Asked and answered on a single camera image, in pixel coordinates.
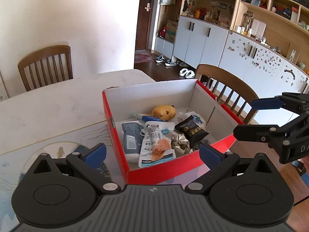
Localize blueberry bread clear packet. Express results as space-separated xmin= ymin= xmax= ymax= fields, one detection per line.
xmin=175 ymin=111 xmax=206 ymax=129

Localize black small snack packet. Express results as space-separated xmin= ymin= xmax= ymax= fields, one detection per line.
xmin=175 ymin=116 xmax=209 ymax=150

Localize silver foil snack bag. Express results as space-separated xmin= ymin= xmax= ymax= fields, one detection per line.
xmin=171 ymin=131 xmax=193 ymax=157

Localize white blue snack bag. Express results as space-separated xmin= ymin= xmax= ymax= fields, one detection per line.
xmin=121 ymin=120 xmax=145 ymax=163

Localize chicken breast snack packet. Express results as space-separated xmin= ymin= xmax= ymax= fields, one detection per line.
xmin=138 ymin=122 xmax=176 ymax=168

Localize blue cracker packet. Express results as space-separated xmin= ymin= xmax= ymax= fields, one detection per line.
xmin=134 ymin=113 xmax=164 ymax=122

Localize white slippers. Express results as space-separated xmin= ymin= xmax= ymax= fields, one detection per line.
xmin=179 ymin=68 xmax=195 ymax=79

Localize red cardboard box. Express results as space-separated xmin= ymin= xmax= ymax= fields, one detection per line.
xmin=102 ymin=80 xmax=240 ymax=185

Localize sneakers pair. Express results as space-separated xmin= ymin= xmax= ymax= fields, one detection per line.
xmin=155 ymin=55 xmax=177 ymax=67

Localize brown wooden chair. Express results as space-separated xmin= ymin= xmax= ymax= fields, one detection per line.
xmin=18 ymin=45 xmax=73 ymax=91

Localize brown door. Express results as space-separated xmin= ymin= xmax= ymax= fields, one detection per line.
xmin=135 ymin=0 xmax=152 ymax=51

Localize white wall cabinet unit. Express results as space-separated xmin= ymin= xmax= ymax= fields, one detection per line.
xmin=154 ymin=0 xmax=309 ymax=126

